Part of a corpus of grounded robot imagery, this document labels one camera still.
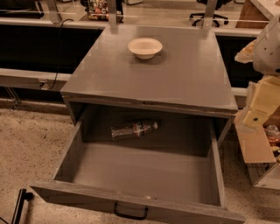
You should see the colourful items bin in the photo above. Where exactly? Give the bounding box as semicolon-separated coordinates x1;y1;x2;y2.
87;0;123;22

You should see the cardboard box with items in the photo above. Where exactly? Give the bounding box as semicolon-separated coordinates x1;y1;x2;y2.
234;74;280;191

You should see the grey cabinet with counter top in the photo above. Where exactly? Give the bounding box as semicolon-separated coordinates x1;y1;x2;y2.
61;24;237;145

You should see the clear plastic water bottle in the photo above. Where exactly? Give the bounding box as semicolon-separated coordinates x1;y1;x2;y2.
111;120;158;139

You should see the open grey top drawer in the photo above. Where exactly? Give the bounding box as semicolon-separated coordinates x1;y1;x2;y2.
31;105;245;224

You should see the black stand on floor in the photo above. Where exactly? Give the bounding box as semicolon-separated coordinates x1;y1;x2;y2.
11;188;33;224

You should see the black cable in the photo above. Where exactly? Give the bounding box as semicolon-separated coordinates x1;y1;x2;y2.
47;18;74;91

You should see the black drawer handle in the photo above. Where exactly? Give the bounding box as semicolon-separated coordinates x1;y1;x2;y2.
113;202;149;221

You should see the white ceramic bowl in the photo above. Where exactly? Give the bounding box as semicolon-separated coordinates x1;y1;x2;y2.
128;38;163;60

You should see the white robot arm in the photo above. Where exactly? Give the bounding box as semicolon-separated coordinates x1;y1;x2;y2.
234;14;280;76

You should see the grey metal rail frame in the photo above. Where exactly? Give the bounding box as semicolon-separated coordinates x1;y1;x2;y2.
0;68;71;92

